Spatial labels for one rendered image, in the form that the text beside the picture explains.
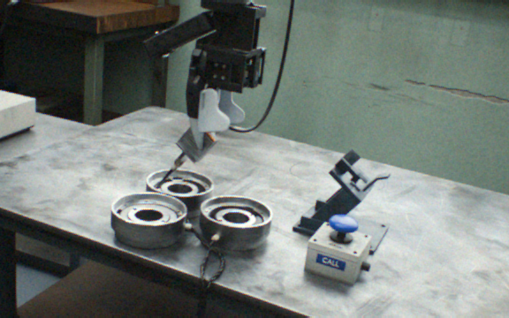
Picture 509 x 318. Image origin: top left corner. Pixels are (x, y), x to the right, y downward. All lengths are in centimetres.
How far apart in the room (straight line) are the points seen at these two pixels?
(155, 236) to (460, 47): 173
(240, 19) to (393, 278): 41
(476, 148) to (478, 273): 152
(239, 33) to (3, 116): 85
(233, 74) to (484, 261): 47
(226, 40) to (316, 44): 167
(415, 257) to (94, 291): 61
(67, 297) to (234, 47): 60
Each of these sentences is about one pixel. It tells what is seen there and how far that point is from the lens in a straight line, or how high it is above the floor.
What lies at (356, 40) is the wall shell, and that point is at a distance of 249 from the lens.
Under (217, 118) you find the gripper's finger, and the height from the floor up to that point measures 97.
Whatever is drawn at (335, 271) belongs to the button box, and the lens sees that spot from 87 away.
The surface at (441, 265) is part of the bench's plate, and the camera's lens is 98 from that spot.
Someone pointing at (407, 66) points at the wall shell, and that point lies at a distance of 245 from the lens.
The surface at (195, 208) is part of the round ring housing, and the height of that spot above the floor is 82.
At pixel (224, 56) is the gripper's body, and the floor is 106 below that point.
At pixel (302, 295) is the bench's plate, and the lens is 83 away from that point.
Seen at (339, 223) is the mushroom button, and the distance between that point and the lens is 86.
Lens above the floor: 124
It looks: 21 degrees down
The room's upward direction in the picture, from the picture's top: 7 degrees clockwise
